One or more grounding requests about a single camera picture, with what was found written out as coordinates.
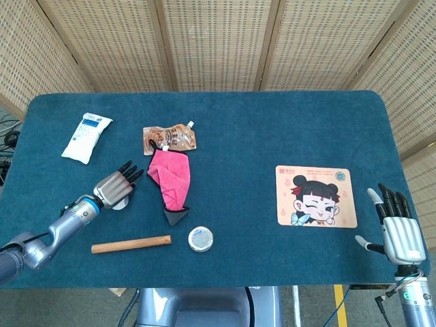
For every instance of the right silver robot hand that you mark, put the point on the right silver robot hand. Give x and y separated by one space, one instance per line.
402 238

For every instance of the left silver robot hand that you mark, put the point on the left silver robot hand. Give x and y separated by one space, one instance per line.
110 189

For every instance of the grey robot base body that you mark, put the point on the grey robot base body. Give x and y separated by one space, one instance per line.
204 306

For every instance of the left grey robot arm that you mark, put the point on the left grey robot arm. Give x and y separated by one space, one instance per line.
64 228

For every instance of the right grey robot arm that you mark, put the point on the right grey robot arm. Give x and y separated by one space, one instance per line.
417 303

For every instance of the cartoon girl mouse pad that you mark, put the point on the cartoon girl mouse pad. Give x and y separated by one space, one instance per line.
286 204

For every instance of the white plastic tissue packet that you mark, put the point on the white plastic tissue packet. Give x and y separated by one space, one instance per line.
85 138

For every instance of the wooden round stick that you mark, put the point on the wooden round stick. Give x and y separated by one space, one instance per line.
131 244

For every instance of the pink and grey microfibre cloth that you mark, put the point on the pink and grey microfibre cloth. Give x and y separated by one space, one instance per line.
172 177

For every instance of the brown spouted drink pouch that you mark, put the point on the brown spouted drink pouch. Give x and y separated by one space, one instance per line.
173 138

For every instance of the round metal tin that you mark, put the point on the round metal tin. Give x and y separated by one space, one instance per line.
201 239

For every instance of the white table leg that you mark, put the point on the white table leg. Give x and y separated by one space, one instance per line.
296 306

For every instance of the blue felt table cover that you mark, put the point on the blue felt table cover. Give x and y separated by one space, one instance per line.
238 143

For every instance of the woven bamboo folding screen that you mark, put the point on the woven bamboo folding screen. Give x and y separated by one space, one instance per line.
218 41

